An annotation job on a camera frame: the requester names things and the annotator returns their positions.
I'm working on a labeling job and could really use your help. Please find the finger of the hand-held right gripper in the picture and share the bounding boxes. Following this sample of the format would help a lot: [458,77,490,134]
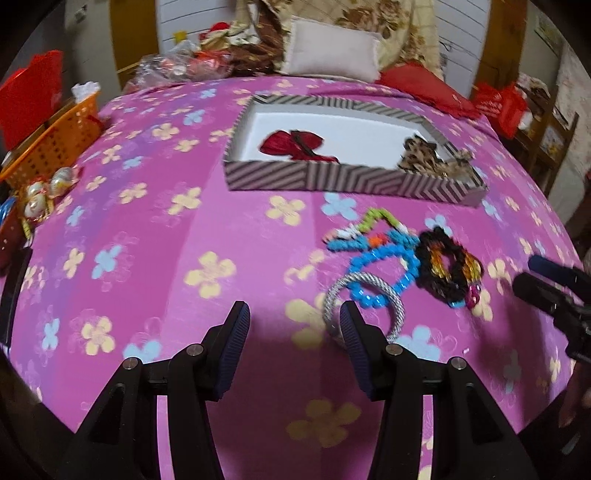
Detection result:
[512,272,591,363]
[527,255,591,296]

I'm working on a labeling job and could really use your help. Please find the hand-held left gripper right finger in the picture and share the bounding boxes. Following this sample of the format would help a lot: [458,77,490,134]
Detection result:
[339,301,522,480]

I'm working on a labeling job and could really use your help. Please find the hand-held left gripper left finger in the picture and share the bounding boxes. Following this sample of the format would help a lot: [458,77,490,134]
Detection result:
[55,301,252,480]

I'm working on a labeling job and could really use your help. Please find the silver rope bracelet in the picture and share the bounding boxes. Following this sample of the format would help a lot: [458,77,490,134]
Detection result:
[323,271,404,344]

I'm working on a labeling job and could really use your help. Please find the blue bead bracelet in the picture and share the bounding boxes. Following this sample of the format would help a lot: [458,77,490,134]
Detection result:
[347,231,422,311]

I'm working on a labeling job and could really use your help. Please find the multicolour glass bead bracelet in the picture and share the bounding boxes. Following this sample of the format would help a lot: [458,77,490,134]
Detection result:
[427,244,485,311]

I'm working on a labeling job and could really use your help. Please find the black scrunchie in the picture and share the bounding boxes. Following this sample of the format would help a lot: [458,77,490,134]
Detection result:
[418,227,483,305]

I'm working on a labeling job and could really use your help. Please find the colourful small bead bracelet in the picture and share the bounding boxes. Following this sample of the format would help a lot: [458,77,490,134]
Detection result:
[325,208,409,254]

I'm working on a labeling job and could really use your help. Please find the striped cardboard box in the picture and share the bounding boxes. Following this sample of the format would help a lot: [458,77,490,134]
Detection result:
[223,93,489,209]

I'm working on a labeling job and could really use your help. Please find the person's right hand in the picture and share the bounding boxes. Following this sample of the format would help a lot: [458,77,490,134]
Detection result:
[556,369,591,431]

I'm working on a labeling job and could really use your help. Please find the wooden shelf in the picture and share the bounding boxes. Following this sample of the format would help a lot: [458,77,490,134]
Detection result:
[512,74,580,195]

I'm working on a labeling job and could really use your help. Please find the purple flowered bed sheet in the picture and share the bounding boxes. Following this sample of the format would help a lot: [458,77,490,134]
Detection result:
[9,76,583,480]

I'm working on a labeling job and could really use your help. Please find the red printed shopping bag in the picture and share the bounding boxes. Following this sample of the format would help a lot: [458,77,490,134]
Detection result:
[475,83,529,138]

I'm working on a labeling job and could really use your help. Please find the leopard print bow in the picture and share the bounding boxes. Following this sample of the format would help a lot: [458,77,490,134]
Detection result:
[398,136,474,178]

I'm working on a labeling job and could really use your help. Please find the red bow hair clip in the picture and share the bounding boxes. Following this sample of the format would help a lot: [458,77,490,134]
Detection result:
[259,130,341,164]

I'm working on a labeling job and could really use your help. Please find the red frilled pillow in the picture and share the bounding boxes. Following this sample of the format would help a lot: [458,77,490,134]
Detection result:
[379,62,481,118]

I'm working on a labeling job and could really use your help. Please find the blue shiny wrapper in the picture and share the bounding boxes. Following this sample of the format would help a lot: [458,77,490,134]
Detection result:
[0,196,19,232]

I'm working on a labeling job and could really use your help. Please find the orange plastic basket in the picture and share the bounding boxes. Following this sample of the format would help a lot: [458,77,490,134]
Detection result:
[0,88,102,188]

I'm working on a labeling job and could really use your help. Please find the clear plastic bags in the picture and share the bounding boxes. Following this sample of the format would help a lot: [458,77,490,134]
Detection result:
[124,39,234,90]

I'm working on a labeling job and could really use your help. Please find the floral quilt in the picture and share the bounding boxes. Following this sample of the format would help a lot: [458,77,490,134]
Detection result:
[335,0,437,70]

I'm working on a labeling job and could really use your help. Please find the white pillow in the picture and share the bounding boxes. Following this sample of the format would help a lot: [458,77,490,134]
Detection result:
[280,16,382,84]

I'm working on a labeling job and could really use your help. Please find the brown patterned cloth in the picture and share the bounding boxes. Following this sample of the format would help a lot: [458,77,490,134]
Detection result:
[231,0,296,75]

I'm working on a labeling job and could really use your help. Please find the red white plush toy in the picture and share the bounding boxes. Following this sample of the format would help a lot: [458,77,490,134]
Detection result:
[201,21,230,41]

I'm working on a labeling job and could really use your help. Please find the red paper bag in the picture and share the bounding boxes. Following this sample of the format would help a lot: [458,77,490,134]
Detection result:
[0,50,64,151]

